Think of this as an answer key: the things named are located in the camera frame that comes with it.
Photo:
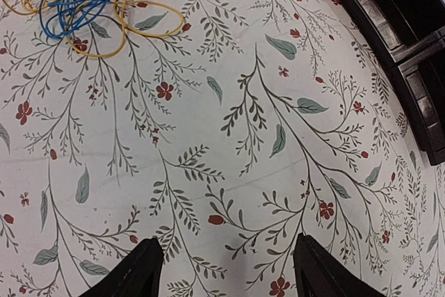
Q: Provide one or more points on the black bin right compartment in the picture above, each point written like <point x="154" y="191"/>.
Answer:
<point x="420" y="90"/>

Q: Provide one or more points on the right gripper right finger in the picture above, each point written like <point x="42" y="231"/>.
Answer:
<point x="318" y="273"/>

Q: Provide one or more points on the floral patterned table cloth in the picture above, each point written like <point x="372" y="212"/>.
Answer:
<point x="222" y="128"/>

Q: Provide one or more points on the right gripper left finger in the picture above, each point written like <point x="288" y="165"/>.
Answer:
<point x="138" y="274"/>

